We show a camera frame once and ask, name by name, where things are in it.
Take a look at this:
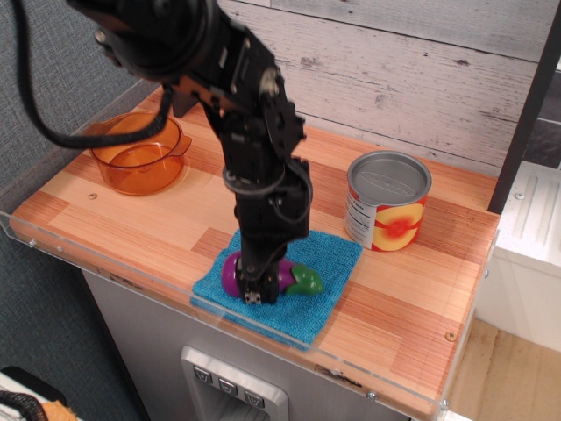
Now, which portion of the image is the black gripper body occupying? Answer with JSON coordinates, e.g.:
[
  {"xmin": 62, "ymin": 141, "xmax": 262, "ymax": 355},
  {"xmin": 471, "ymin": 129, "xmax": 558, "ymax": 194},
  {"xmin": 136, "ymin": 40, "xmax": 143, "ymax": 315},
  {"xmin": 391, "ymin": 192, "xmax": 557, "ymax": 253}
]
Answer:
[{"xmin": 235, "ymin": 158, "xmax": 312, "ymax": 263}]

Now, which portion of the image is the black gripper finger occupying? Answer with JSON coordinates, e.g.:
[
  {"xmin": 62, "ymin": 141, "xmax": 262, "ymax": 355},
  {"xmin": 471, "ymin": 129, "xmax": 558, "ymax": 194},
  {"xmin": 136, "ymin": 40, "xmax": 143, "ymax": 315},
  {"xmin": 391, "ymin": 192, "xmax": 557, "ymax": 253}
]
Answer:
[
  {"xmin": 260, "ymin": 259, "xmax": 283, "ymax": 304},
  {"xmin": 236, "ymin": 250, "xmax": 263, "ymax": 304}
]

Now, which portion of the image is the purple toy eggplant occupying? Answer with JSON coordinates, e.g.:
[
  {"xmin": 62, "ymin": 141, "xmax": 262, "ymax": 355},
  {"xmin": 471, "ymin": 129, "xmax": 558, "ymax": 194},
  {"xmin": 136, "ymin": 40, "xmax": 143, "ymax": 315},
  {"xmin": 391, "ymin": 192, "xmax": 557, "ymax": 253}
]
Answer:
[{"xmin": 221, "ymin": 251, "xmax": 323, "ymax": 298}]

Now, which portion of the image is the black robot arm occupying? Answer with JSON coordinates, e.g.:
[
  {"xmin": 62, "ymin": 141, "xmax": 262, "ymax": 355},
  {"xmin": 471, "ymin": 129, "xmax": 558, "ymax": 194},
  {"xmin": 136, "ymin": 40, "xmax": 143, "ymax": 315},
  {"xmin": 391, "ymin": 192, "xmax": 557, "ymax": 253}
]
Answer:
[{"xmin": 73, "ymin": 1, "xmax": 313, "ymax": 303}]

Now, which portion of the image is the blue terry towel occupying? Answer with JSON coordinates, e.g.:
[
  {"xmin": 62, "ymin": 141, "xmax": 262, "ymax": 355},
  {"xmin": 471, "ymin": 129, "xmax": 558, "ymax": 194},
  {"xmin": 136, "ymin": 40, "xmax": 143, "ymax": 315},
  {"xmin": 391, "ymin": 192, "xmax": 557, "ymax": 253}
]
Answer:
[{"xmin": 191, "ymin": 231, "xmax": 362, "ymax": 350}]

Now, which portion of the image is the silver dispenser button panel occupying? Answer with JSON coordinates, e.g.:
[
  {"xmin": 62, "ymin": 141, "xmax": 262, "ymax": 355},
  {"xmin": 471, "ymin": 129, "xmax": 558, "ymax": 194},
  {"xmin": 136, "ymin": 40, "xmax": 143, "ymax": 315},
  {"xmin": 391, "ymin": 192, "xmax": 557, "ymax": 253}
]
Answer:
[{"xmin": 181, "ymin": 346, "xmax": 289, "ymax": 421}]

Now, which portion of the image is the tin can with label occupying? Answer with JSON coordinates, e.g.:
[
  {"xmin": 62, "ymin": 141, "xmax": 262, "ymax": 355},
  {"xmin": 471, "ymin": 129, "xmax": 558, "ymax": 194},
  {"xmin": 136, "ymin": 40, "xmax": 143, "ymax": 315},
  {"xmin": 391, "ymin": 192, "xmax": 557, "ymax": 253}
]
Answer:
[{"xmin": 344, "ymin": 151, "xmax": 432, "ymax": 252}]

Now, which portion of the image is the orange transparent plastic pot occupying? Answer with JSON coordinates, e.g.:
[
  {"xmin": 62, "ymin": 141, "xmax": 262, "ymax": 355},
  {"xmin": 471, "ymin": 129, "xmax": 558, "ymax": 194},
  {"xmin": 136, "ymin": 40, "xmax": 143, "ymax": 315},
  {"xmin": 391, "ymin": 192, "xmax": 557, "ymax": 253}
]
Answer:
[{"xmin": 90, "ymin": 118, "xmax": 192, "ymax": 196}]

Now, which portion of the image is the clear acrylic edge guard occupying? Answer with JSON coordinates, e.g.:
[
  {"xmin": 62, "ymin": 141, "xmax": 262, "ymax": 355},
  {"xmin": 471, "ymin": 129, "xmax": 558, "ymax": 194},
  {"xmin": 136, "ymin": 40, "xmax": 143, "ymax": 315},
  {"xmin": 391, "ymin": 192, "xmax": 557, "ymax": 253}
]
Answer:
[{"xmin": 0, "ymin": 74, "xmax": 501, "ymax": 410}]

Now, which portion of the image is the orange plush object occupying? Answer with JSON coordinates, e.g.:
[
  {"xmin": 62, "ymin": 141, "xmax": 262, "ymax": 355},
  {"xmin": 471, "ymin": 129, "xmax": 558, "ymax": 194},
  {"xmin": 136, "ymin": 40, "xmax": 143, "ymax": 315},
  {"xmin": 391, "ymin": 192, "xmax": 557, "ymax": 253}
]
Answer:
[{"xmin": 41, "ymin": 401, "xmax": 80, "ymax": 421}]

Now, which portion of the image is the dark vertical support post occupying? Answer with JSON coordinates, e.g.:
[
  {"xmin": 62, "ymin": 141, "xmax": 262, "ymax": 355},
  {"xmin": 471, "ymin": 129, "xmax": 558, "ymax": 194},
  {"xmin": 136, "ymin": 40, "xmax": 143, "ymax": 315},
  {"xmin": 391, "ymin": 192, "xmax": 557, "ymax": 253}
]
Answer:
[{"xmin": 172, "ymin": 86, "xmax": 199, "ymax": 118}]

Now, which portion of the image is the black braided cable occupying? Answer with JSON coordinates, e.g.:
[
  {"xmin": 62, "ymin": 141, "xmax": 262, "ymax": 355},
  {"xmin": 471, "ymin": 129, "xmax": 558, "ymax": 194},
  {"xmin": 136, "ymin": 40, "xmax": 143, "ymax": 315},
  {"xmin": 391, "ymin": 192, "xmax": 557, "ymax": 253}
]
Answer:
[{"xmin": 9, "ymin": 0, "xmax": 174, "ymax": 150}]

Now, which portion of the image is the dark right frame post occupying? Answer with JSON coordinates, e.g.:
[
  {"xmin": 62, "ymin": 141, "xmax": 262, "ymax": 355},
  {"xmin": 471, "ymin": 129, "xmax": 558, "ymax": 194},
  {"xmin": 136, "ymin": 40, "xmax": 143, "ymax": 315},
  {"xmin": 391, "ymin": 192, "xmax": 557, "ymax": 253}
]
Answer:
[{"xmin": 487, "ymin": 1, "xmax": 560, "ymax": 215}]

